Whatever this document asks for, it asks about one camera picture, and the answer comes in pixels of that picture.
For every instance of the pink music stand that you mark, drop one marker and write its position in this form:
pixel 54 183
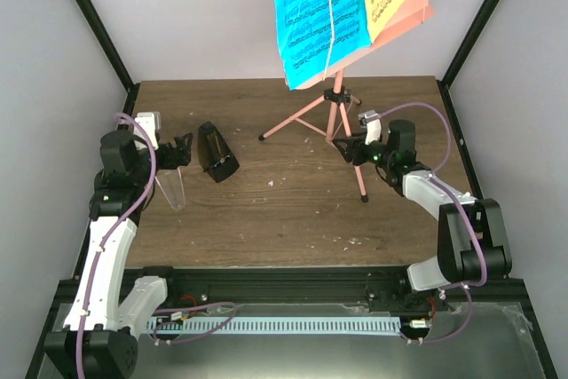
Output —
pixel 410 15

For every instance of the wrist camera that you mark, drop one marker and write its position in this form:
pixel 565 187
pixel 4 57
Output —
pixel 370 122
pixel 150 122

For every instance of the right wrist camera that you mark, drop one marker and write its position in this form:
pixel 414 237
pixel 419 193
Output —
pixel 370 122

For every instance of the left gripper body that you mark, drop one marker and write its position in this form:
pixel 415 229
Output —
pixel 171 161

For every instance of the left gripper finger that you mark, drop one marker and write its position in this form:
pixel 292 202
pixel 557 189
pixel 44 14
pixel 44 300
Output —
pixel 179 142
pixel 185 149

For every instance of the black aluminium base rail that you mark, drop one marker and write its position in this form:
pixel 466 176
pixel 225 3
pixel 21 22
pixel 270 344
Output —
pixel 384 288

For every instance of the blue sheet music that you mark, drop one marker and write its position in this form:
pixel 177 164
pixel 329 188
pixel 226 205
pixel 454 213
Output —
pixel 315 35

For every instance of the light blue slotted cable duct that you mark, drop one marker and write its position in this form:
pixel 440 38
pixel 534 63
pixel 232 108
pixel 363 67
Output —
pixel 359 326

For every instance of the black metronome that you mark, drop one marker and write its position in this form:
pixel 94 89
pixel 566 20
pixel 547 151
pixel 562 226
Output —
pixel 215 156

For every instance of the right black frame post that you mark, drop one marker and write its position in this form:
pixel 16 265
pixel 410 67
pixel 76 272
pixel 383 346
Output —
pixel 476 28

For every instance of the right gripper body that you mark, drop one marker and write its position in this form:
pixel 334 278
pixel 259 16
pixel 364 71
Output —
pixel 360 159

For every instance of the black frame post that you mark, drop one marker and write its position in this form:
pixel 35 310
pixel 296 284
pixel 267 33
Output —
pixel 476 28
pixel 106 43

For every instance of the left black frame post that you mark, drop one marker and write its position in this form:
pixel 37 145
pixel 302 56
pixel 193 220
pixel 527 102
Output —
pixel 106 43

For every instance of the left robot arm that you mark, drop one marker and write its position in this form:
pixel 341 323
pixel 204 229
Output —
pixel 99 336

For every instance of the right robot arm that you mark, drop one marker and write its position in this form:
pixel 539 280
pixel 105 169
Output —
pixel 472 245

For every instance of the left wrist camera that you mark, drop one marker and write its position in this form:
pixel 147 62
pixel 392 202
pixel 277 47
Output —
pixel 150 122

